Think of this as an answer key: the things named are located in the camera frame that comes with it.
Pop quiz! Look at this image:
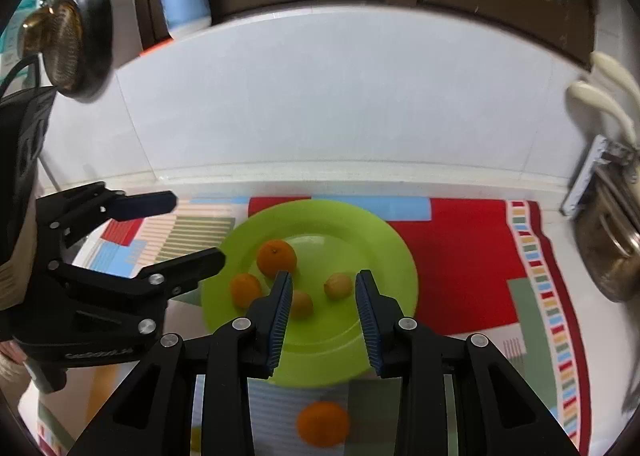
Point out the white plastic rack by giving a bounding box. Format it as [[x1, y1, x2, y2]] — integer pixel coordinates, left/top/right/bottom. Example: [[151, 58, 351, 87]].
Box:
[[560, 135, 613, 215]]

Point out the small orange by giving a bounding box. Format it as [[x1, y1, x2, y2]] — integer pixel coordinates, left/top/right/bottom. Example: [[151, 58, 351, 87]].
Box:
[[296, 401, 351, 448], [230, 273, 263, 309]]

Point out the black cable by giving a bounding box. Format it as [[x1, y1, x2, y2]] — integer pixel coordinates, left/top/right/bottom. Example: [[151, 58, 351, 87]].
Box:
[[0, 56, 43, 99]]

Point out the black frying pan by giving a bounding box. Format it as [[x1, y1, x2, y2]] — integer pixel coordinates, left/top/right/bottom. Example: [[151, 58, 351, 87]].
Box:
[[17, 0, 113, 104]]

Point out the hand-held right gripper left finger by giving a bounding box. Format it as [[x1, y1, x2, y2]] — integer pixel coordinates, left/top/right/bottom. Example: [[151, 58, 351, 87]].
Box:
[[67, 271, 294, 456]]

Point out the cream saucepan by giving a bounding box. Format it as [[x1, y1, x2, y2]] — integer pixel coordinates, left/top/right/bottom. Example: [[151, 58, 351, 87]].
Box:
[[566, 80, 638, 144], [590, 50, 640, 106]]

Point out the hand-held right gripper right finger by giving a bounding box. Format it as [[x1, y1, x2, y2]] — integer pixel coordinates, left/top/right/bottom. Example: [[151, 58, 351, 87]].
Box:
[[354, 270, 581, 456]]

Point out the green plate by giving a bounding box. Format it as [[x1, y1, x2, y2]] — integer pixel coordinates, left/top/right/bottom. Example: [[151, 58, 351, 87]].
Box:
[[201, 200, 419, 389]]

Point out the colourful patchwork mat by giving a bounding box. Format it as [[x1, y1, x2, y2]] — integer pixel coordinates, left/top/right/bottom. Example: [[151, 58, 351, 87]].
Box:
[[35, 196, 593, 456]]

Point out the large orange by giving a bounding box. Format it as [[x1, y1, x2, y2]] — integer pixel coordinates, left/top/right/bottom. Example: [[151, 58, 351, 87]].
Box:
[[256, 239, 298, 277]]

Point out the large steel pot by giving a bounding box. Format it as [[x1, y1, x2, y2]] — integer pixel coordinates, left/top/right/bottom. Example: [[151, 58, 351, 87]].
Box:
[[572, 176, 640, 304]]

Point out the tan longan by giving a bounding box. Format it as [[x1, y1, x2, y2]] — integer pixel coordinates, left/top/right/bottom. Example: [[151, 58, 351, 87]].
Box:
[[324, 273, 351, 299], [287, 290, 315, 320]]

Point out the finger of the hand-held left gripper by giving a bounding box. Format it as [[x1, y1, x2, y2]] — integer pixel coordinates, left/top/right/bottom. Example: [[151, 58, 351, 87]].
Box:
[[45, 247, 227, 309], [35, 181, 178, 247]]

